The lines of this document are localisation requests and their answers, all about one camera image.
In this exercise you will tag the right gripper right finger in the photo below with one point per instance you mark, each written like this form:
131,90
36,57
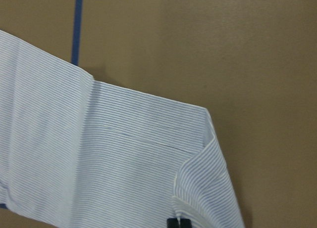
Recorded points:
185,223

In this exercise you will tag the light blue striped shirt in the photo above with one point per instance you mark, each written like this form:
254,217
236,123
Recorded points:
80,153

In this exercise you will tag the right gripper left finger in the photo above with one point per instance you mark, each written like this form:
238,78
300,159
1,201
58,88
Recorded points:
172,223

